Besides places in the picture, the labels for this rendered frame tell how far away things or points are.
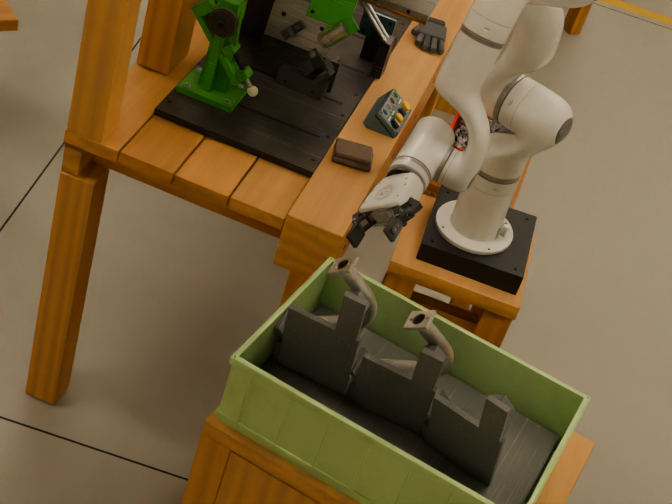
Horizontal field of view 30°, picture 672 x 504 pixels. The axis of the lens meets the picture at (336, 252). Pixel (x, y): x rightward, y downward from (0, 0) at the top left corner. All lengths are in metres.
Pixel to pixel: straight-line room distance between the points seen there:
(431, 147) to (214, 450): 0.73
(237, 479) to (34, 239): 1.72
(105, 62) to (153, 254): 1.33
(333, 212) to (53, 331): 0.88
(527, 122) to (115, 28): 0.92
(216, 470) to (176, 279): 1.55
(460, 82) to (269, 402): 0.71
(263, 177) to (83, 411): 0.93
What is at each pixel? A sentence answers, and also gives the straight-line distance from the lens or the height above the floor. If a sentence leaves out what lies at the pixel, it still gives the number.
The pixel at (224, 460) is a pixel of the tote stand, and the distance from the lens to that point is 2.51.
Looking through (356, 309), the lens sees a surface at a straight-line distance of 2.28.
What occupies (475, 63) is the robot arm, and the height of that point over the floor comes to 1.49.
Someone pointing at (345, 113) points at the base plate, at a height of 0.90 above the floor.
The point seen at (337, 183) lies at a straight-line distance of 3.01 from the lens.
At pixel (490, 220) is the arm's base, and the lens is 2.92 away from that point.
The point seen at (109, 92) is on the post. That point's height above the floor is 1.02.
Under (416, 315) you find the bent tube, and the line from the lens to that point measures 2.25.
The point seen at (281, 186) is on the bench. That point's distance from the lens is 2.97.
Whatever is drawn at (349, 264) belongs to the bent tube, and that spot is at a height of 1.19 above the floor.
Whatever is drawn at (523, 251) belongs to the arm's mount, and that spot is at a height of 0.91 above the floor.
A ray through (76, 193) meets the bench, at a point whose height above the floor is 0.72.
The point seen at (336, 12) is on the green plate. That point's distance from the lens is 3.30.
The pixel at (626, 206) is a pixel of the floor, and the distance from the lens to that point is 5.19.
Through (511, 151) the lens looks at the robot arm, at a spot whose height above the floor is 1.19.
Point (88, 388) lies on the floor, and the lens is 3.60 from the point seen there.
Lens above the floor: 2.55
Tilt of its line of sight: 36 degrees down
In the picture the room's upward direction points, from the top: 19 degrees clockwise
